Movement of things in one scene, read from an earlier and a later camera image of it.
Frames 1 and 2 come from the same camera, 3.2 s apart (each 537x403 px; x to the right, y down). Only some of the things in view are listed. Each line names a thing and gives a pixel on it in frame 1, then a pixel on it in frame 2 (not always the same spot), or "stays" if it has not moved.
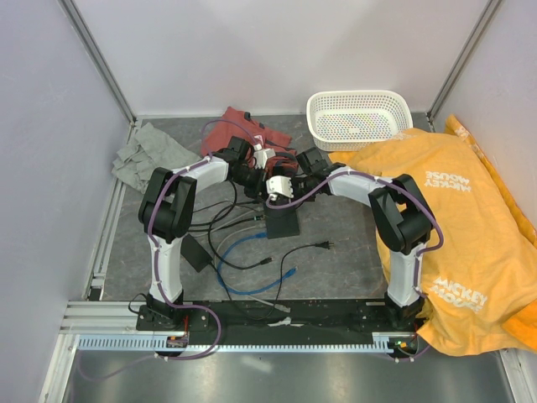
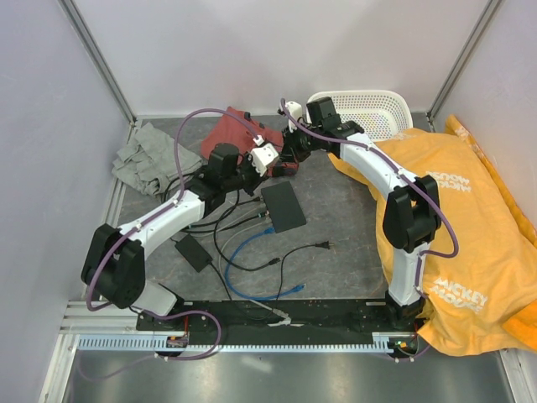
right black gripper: [294, 181] → [289, 154]
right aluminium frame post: [490, 10] stays
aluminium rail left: [96, 285] stays
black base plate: [279, 316] stays
